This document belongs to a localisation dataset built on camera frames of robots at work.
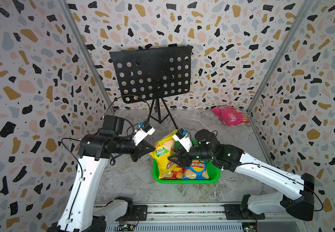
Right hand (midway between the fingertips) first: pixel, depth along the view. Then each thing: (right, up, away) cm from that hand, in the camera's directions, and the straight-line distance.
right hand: (171, 155), depth 63 cm
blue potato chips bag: (+14, -13, +18) cm, 26 cm away
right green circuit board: (+39, -37, +8) cm, 54 cm away
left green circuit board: (-23, -37, +8) cm, 45 cm away
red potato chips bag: (+2, -14, +18) cm, 23 cm away
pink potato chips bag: (+42, +20, +42) cm, 62 cm away
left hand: (-8, +4, -2) cm, 9 cm away
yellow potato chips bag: (-3, +3, -2) cm, 5 cm away
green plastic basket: (+25, -16, +24) cm, 38 cm away
